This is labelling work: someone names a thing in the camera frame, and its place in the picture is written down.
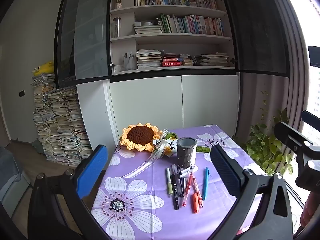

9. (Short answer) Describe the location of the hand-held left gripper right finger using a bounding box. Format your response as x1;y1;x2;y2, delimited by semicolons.
207;144;293;240

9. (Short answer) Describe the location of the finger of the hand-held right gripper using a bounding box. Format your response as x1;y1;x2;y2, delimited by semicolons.
274;121;314;153
301;110;320;131

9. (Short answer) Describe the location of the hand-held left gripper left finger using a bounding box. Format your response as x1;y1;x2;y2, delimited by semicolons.
27;144;113;240

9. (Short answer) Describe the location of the blue pen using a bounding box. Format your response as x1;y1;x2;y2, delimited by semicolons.
202;167;210;201

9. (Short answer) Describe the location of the red patterned pen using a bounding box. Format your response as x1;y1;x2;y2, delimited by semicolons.
192;176;204;208

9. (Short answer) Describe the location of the white correction tape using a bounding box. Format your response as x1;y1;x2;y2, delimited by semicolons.
182;167;196;178

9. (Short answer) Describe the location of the red gel pen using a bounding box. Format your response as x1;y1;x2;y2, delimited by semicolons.
182;172;194;207

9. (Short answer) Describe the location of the dotted pen holder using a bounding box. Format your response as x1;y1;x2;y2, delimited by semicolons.
176;137;197;169

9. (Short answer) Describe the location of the orange pen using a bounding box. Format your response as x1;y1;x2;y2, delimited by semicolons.
191;192;199;214

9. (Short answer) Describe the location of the black marker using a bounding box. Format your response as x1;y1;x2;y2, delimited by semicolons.
172;174;180;210

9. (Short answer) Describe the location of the pale green pen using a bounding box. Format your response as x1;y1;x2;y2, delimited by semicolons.
167;167;173;197

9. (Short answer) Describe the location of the person's right hand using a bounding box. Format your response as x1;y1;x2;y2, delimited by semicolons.
300;192;320;228

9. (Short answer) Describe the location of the green potted plant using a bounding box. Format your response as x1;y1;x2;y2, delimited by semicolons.
242;92;296;178

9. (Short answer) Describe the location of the tall pile of worn books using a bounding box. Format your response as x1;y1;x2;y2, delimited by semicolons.
32;72;93;167

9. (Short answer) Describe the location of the pale curtain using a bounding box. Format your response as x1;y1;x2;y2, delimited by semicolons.
271;0;314;180

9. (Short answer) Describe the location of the sunflower gift card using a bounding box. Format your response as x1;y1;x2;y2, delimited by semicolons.
162;137;179;158

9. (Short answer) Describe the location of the crochet sunflower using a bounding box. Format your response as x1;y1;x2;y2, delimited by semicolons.
119;123;212;153

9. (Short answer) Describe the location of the purple floral tablecloth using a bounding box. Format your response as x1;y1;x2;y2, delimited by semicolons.
90;124;268;240

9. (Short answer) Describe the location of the grey chair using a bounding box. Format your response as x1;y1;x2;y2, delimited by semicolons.
0;146;33;218

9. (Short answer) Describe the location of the white bookcase cabinet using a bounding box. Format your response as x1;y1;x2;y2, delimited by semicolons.
56;0;290;145

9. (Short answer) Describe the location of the dark cabinet door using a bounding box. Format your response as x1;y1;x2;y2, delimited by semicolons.
217;0;291;78

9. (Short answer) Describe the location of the stack of flat books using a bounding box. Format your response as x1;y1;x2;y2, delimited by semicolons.
134;21;163;35
194;52;231;67
136;49;163;69

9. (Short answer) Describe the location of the yellow plush toy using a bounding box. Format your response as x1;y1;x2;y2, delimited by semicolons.
32;60;54;77

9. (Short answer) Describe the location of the white pen cup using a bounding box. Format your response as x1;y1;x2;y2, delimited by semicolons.
122;52;137;71

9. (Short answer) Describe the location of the red dictionary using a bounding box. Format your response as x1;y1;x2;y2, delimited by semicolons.
162;57;184;67

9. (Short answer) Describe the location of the glass cabinet door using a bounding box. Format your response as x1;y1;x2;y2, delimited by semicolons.
54;0;113;89

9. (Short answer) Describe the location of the glass jar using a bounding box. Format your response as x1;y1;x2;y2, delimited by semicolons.
112;17;122;39

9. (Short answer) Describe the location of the row of upright books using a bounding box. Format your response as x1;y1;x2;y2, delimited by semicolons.
157;14;225;36
134;0;218;10

